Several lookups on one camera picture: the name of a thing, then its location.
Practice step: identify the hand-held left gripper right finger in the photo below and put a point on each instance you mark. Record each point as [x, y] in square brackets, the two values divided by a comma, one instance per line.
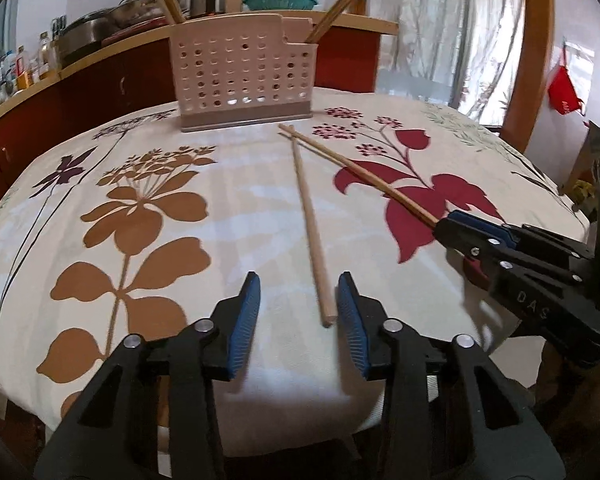
[352, 330]

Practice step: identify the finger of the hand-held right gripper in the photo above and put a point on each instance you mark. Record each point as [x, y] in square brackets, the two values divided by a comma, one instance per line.
[530, 290]
[480, 222]

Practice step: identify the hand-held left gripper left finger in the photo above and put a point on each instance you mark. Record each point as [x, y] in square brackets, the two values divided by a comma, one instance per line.
[242, 330]

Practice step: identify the pink perforated chopstick holder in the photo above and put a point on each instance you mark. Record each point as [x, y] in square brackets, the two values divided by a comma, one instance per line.
[230, 80]

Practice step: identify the yellow patterned object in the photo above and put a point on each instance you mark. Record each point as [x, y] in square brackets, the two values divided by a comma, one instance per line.
[582, 192]

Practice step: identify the floral print tablecloth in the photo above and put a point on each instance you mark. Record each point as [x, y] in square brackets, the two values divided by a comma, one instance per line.
[180, 240]

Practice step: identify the sheer white curtain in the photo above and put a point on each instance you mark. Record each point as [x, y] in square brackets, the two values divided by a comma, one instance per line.
[445, 35]

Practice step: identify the red kitchen cabinets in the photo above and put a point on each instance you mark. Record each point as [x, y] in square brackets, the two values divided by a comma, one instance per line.
[80, 95]

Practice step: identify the teal plastic colander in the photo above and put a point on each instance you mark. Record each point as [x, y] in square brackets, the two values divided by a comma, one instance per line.
[280, 2]

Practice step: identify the red induction cooker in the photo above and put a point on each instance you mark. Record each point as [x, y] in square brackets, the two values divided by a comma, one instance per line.
[130, 35]

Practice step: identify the steel rice cooker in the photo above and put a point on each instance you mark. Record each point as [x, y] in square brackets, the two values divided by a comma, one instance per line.
[85, 35]

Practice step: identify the steel wok with lid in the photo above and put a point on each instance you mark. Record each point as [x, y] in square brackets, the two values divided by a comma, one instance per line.
[140, 10]

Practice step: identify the amber oil bottle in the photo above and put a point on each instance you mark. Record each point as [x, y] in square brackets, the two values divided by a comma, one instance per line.
[44, 57]

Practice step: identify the red label oil bottle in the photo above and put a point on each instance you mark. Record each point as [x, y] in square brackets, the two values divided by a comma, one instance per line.
[22, 70]

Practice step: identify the white seasoning bottle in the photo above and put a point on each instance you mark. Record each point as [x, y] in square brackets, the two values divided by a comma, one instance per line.
[7, 72]

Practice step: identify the kitchen scissors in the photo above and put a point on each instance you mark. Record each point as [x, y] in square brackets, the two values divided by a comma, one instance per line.
[58, 25]

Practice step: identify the wooden door frame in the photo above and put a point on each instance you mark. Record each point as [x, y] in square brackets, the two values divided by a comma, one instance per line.
[535, 50]

